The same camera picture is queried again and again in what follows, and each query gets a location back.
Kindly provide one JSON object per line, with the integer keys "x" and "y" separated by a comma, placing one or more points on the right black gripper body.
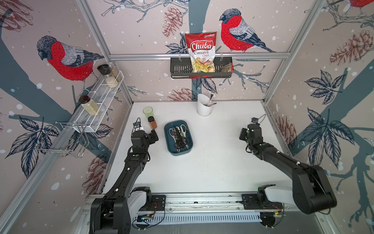
{"x": 243, "y": 135}

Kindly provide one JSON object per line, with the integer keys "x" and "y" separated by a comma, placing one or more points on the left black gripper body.
{"x": 145, "y": 147}

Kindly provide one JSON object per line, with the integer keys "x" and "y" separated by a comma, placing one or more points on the pink kitchen scissors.
{"x": 172, "y": 132}

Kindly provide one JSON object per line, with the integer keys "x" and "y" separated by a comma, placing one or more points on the teal plastic storage box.
{"x": 170, "y": 142}

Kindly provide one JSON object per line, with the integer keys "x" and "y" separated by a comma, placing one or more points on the large black scissors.
{"x": 180, "y": 140}

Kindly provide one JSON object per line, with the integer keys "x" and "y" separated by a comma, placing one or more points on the cream kitchen scissors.
{"x": 183, "y": 131}

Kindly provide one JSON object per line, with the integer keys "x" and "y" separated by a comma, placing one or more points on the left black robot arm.
{"x": 111, "y": 213}

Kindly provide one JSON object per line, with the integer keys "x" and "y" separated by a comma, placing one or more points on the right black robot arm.
{"x": 311, "y": 189}

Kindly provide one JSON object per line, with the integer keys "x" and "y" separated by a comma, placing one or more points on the orange spice bottle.
{"x": 152, "y": 122}

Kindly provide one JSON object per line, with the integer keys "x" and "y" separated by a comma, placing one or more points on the green glass cup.
{"x": 148, "y": 112}

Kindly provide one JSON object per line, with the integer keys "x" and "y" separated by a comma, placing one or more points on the utensils in cup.
{"x": 210, "y": 99}

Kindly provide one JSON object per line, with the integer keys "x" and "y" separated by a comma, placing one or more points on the white utensil holder cup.
{"x": 202, "y": 105}

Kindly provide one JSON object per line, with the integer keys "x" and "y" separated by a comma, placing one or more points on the yellow spice jar brown lid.
{"x": 89, "y": 105}

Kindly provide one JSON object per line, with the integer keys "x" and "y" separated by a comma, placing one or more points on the clear spice jar back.
{"x": 115, "y": 71}

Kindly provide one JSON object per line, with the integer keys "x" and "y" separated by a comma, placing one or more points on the small circuit board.
{"x": 147, "y": 218}

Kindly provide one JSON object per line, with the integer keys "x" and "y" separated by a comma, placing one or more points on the black lid spice jar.
{"x": 110, "y": 80}

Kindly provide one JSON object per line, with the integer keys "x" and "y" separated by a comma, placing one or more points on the red cassava chips bag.
{"x": 201, "y": 48}

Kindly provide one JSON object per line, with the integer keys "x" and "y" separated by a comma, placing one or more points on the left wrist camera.
{"x": 137, "y": 126}

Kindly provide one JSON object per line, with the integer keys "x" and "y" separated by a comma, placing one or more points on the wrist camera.
{"x": 137, "y": 126}
{"x": 255, "y": 120}

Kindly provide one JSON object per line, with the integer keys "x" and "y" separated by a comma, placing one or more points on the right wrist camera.
{"x": 255, "y": 120}

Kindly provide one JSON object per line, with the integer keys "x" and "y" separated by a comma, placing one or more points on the white wire wall shelf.
{"x": 102, "y": 94}

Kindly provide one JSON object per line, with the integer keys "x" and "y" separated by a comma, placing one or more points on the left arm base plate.
{"x": 156, "y": 202}

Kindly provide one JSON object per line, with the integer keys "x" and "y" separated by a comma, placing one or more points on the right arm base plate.
{"x": 259, "y": 202}

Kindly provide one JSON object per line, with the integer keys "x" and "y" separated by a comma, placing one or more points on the metal wire rack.
{"x": 71, "y": 141}

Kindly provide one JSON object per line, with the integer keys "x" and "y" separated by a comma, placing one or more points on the black wire wall basket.
{"x": 181, "y": 68}

